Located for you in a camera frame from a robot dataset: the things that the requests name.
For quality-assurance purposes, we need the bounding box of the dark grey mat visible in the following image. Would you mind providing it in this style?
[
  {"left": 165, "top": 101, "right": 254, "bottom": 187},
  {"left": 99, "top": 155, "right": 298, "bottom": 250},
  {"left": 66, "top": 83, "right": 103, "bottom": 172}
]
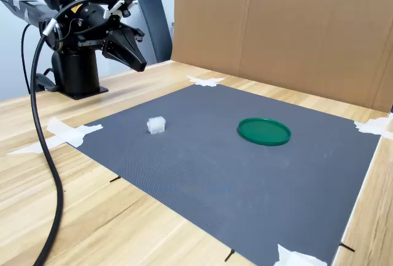
[{"left": 66, "top": 84, "right": 382, "bottom": 266}]

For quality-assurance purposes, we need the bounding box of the brown cardboard partition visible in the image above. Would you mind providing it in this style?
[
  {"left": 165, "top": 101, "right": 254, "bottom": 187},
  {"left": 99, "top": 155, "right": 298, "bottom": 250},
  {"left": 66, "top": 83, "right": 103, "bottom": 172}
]
[{"left": 170, "top": 0, "right": 393, "bottom": 113}]

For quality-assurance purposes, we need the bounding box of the small white plastic terminal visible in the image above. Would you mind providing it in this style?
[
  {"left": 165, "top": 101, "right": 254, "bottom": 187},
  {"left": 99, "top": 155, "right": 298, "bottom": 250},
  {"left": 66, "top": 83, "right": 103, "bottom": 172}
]
[{"left": 146, "top": 115, "right": 167, "bottom": 135}]

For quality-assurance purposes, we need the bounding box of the black base connector plug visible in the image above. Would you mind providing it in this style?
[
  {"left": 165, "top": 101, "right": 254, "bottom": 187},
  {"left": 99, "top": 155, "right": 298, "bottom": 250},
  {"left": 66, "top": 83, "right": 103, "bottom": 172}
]
[{"left": 35, "top": 68, "right": 61, "bottom": 92}]

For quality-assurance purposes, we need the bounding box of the thick black camera cable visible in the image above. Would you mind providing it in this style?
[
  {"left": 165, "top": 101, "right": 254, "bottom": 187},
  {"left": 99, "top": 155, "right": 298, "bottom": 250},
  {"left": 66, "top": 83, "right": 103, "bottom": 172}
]
[{"left": 29, "top": 0, "right": 123, "bottom": 266}]

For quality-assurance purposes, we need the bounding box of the thin black cable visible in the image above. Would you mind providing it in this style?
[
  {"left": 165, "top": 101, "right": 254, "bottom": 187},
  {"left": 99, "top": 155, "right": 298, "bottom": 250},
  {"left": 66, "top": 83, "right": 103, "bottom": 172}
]
[{"left": 20, "top": 23, "right": 33, "bottom": 95}]

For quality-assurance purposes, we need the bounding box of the dark grey chair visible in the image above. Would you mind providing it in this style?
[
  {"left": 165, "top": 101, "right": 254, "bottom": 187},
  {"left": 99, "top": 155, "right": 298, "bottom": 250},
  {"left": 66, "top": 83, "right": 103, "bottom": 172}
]
[{"left": 136, "top": 0, "right": 173, "bottom": 64}]

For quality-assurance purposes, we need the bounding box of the round green lid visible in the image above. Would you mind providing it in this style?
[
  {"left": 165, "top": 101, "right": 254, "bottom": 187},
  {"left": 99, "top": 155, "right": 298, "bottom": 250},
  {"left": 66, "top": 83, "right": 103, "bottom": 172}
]
[{"left": 237, "top": 117, "right": 292, "bottom": 147}]

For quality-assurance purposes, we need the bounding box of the white tape cross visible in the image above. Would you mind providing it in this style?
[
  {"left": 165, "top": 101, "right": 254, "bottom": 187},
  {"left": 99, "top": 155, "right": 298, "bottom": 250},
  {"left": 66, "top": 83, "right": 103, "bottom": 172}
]
[
  {"left": 354, "top": 115, "right": 393, "bottom": 140},
  {"left": 186, "top": 75, "right": 226, "bottom": 88},
  {"left": 274, "top": 243, "right": 328, "bottom": 266},
  {"left": 6, "top": 117, "right": 104, "bottom": 156}
]

